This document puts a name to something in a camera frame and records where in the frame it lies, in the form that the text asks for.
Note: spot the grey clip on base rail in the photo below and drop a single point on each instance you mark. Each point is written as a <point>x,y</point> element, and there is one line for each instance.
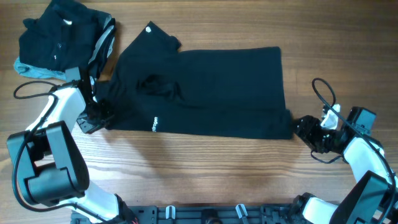
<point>170,212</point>

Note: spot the folded black polo shirt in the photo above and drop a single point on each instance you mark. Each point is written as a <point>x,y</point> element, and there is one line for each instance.
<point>63,37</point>

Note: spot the folded light blue garment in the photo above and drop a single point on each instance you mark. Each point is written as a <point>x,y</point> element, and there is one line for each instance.
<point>30,71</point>

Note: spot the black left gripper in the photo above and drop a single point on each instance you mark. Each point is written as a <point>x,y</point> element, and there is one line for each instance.
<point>90,127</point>

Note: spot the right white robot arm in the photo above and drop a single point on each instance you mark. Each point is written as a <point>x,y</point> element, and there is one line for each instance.
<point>374,197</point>

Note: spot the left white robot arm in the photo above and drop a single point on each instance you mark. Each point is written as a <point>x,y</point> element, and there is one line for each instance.
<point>49,172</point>

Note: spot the dark green polo shirt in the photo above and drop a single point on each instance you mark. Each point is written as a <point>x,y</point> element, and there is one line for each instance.
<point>157,87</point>

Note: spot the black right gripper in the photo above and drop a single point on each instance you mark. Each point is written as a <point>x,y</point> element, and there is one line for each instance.
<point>304,130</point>

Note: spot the folded black grey-trimmed garment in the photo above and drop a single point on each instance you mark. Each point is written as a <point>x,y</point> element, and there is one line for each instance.
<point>103,47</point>

